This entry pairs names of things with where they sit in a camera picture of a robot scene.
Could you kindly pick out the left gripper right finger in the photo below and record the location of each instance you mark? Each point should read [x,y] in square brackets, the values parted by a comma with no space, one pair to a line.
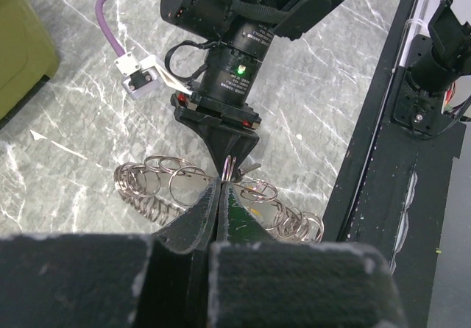
[257,281]

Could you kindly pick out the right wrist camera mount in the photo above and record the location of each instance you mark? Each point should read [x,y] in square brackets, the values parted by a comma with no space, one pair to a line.
[143,77]

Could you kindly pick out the silver key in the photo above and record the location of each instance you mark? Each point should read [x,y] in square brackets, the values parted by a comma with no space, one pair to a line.
[246,170]

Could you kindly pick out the olive green plastic basket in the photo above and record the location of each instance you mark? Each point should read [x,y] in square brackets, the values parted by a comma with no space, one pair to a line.
[28,55]

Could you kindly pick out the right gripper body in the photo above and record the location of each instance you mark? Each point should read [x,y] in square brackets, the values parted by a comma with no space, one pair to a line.
[220,86]

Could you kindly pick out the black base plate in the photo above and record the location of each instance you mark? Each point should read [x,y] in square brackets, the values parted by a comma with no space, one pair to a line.
[391,191]

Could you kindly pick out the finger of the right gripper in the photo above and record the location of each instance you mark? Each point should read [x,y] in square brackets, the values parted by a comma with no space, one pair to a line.
[215,136]
[238,143]

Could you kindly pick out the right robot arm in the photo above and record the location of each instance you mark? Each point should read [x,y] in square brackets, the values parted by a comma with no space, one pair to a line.
[289,19]

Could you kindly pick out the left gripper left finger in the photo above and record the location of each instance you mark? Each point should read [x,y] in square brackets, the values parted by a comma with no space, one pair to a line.
[93,280]

